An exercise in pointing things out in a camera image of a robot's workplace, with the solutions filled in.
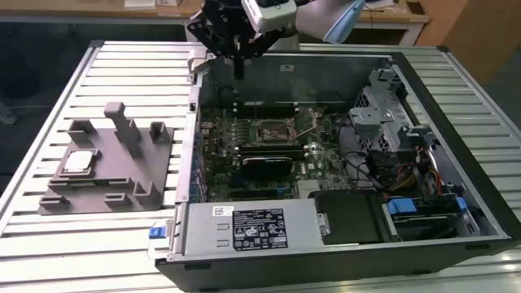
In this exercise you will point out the hard disk in blue carrier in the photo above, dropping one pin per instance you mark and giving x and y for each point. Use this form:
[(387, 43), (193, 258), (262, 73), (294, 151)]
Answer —
[(401, 207)]

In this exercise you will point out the grey chair leg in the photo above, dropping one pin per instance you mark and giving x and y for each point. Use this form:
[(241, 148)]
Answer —
[(6, 113)]

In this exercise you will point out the green motherboard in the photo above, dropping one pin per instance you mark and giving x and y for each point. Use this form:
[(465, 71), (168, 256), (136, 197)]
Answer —
[(329, 183)]

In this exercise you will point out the silver CPU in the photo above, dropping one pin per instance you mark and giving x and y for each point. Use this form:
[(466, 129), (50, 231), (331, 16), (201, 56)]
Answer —
[(78, 161)]

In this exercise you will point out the blue bay clip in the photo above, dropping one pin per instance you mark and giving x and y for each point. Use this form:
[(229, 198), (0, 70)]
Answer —
[(461, 204)]

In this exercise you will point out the blue case latch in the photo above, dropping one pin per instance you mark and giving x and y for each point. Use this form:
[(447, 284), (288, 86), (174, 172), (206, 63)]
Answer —
[(158, 232)]

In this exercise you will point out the black graphics card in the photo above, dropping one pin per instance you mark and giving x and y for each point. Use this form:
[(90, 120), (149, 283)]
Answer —
[(266, 166)]

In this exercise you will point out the white paper box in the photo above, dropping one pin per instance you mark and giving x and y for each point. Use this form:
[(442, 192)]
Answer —
[(138, 3)]

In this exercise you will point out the black open PC case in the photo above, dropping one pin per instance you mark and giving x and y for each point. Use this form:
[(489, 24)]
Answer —
[(325, 268)]

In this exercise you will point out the wooden cabinet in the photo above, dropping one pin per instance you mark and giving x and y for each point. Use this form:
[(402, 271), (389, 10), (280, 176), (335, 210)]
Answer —
[(479, 30)]

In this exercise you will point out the grey plastic bracket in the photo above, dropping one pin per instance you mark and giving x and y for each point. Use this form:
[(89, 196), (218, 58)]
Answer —
[(418, 132)]

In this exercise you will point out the small silver heatsink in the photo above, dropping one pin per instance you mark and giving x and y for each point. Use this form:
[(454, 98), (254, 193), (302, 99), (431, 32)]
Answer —
[(309, 187)]

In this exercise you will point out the green RAM stick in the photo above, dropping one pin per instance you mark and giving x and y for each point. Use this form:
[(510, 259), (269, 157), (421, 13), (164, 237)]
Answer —
[(270, 152)]

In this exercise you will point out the black expansion slot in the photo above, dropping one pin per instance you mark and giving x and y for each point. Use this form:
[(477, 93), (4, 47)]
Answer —
[(252, 193)]

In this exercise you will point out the small white box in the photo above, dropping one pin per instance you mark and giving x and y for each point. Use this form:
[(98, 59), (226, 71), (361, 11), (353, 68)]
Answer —
[(168, 2)]

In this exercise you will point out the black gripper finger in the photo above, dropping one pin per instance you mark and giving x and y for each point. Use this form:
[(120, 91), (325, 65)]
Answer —
[(264, 45), (202, 30)]

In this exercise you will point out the CPU socket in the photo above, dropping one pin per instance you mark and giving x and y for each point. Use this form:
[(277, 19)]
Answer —
[(272, 132)]

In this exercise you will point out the black plastic shroud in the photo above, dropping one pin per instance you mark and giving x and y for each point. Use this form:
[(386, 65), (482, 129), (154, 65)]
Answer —
[(349, 216)]

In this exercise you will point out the grey parts rack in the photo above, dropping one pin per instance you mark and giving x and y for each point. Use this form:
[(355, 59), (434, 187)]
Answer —
[(121, 171)]

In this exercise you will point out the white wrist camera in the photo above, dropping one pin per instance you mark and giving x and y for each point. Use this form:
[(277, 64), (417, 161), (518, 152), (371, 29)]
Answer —
[(272, 18)]

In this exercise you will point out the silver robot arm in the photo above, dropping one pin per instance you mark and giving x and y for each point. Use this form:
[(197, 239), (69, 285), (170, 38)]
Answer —
[(313, 18)]

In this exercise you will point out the wooden desk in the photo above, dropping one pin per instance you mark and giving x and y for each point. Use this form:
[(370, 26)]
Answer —
[(162, 13)]

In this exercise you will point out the metal disk bay cage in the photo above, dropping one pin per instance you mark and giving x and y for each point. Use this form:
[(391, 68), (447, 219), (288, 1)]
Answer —
[(367, 117)]

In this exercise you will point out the silver power supply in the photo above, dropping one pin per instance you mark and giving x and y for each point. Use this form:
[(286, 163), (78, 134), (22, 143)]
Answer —
[(202, 229)]

